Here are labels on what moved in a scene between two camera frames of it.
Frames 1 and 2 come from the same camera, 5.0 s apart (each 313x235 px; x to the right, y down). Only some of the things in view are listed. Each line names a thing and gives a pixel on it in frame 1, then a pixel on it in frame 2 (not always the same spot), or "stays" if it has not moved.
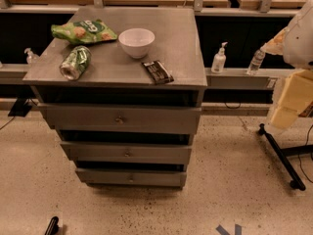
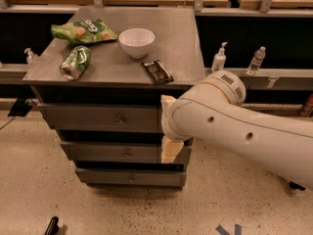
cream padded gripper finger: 296,94 → 170,149
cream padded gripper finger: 276,45 → 166,105
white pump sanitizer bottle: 219,60 stays
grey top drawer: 121,118 stays
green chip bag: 83,31 stays
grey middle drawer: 128,152 stays
